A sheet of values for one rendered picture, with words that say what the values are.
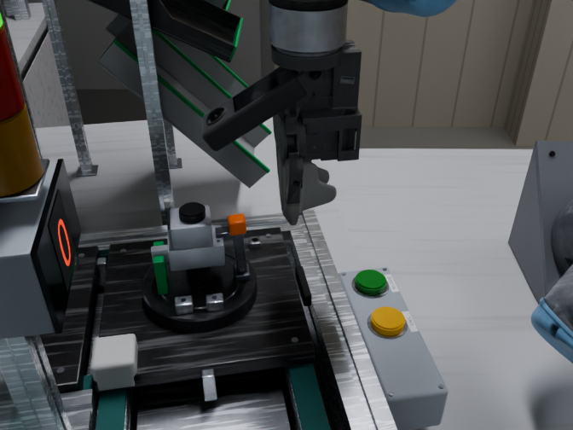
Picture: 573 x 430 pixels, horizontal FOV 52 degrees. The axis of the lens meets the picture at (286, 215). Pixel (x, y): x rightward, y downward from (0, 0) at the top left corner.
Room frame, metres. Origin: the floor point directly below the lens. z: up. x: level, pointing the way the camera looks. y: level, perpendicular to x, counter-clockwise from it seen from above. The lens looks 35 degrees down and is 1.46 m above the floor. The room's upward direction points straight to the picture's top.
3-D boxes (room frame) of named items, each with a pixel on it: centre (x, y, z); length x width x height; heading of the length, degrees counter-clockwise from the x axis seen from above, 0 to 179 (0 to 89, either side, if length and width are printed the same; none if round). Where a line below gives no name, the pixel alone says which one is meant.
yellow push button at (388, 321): (0.50, -0.12, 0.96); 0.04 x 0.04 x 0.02
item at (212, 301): (0.50, 0.08, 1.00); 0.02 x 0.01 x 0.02; 100
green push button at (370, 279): (0.57, -0.11, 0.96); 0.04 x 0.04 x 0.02
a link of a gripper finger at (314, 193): (0.55, -0.03, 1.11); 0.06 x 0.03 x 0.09; 100
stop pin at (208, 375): (0.42, 0.08, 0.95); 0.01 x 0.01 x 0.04; 10
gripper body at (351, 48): (0.57, -0.03, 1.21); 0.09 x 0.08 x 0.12; 100
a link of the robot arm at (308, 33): (0.57, -0.02, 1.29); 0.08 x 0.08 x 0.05
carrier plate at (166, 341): (0.54, 0.11, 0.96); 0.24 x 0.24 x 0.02; 10
